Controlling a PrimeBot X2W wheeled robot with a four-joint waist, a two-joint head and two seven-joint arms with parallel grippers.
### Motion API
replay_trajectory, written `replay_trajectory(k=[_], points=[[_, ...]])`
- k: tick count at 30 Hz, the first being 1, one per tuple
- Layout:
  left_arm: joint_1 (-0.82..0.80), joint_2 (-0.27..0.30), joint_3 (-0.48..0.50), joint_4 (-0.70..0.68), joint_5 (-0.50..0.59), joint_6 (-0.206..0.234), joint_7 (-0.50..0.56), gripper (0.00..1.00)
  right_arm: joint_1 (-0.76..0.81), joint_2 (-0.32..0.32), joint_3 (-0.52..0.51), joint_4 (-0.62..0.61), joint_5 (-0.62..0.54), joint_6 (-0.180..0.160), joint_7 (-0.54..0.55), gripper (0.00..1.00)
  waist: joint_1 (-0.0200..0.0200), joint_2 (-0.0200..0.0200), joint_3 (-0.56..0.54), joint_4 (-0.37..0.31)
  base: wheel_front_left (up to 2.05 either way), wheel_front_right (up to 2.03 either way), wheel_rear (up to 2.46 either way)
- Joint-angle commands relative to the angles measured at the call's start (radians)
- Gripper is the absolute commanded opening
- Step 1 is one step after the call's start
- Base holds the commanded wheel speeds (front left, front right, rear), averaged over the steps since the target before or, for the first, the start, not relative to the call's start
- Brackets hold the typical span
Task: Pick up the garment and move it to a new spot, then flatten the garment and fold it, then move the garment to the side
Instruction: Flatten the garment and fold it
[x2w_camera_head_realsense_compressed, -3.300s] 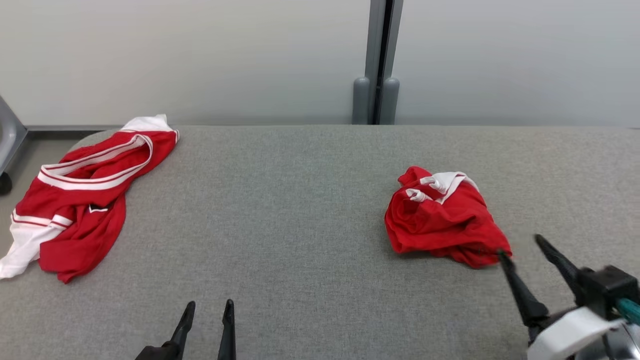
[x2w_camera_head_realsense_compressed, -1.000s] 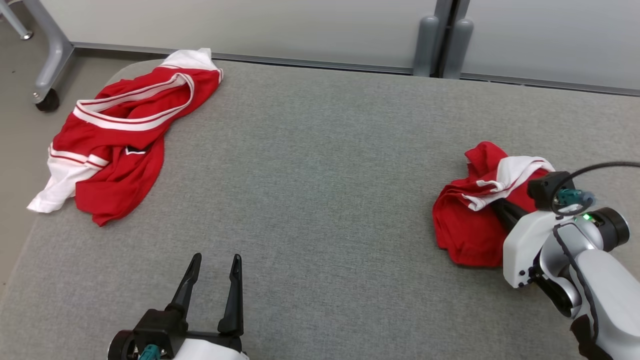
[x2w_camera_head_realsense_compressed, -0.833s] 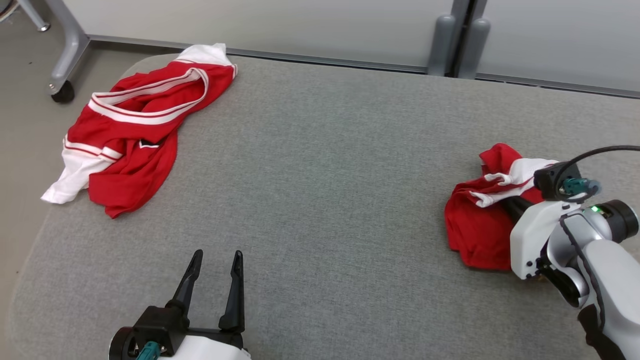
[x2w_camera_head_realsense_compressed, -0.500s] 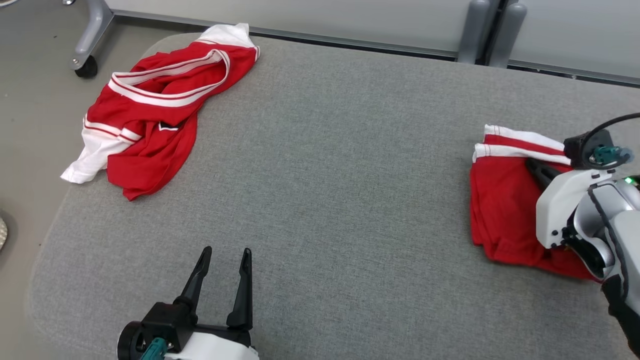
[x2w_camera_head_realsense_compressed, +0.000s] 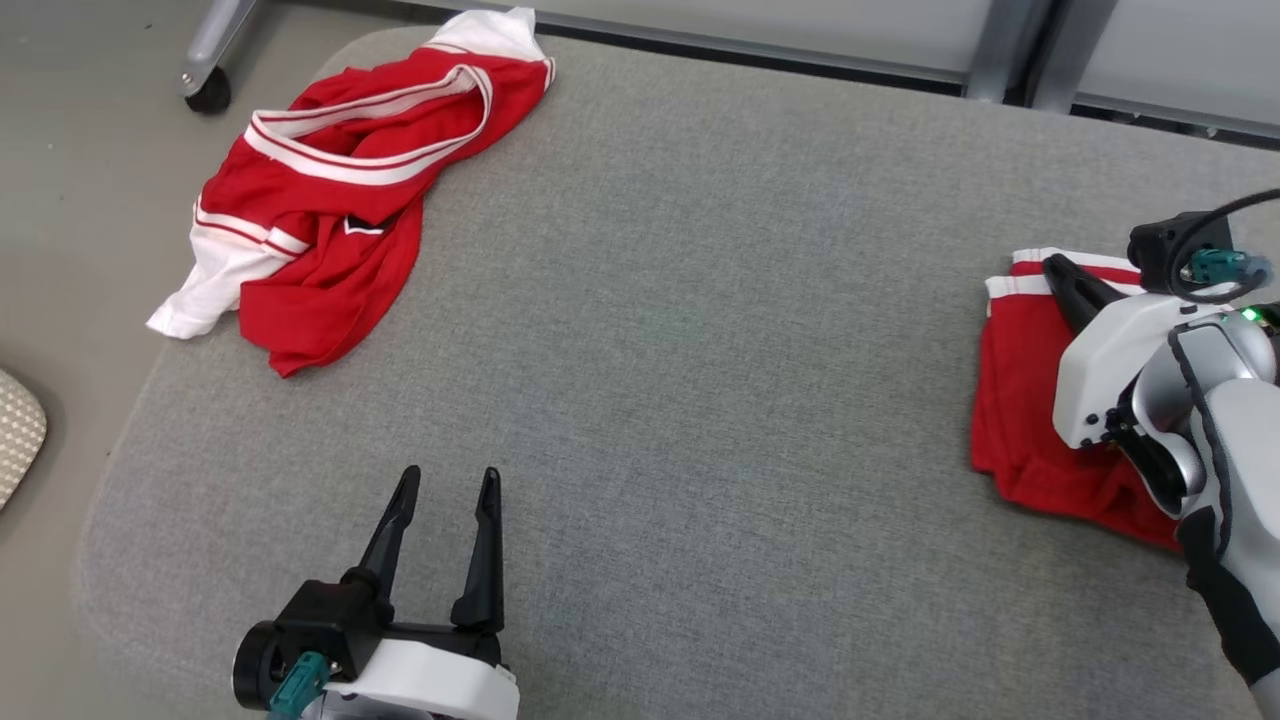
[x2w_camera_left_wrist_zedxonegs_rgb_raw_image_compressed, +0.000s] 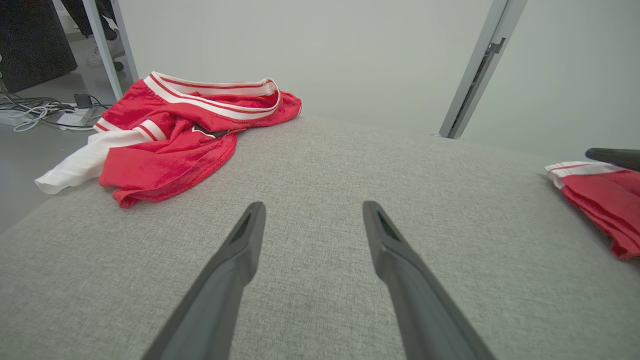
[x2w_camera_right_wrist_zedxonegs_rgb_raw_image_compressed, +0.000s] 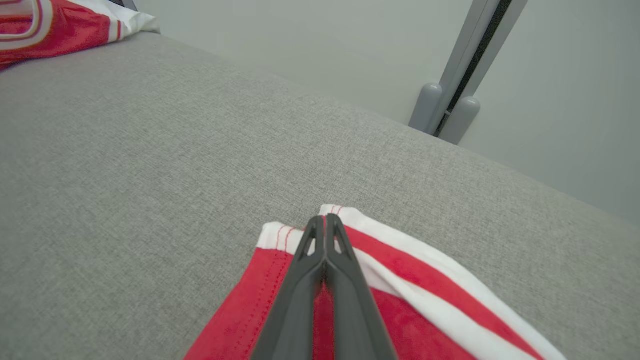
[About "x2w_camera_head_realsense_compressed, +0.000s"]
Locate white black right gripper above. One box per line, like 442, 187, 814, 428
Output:
1042, 254, 1233, 450

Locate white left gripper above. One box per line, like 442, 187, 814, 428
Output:
318, 465, 521, 720

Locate red shorts with white hems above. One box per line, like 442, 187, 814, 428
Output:
969, 246, 1193, 553

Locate red jersey with white sleeves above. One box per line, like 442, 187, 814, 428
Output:
146, 7, 557, 380

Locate beige dotted cushion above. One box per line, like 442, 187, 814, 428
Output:
0, 369, 49, 512

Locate black caster wheel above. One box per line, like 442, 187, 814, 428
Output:
184, 68, 233, 114

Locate grey metal table leg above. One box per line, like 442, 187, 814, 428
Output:
179, 0, 263, 99

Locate grey partition post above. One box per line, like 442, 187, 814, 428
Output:
963, 0, 1053, 102
1028, 0, 1123, 114

